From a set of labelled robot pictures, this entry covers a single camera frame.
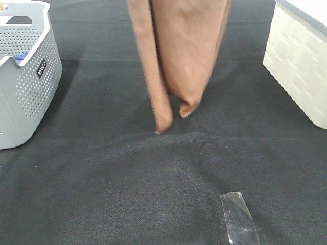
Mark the brown towel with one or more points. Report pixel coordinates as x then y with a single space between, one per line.
178 44

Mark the blue towel in basket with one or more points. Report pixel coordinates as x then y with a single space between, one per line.
19 58

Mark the black table cloth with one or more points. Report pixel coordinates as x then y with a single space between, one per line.
95 171

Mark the clear tape strip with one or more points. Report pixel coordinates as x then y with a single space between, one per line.
239 223

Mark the grey perforated laundry basket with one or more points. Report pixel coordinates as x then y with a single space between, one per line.
27 88

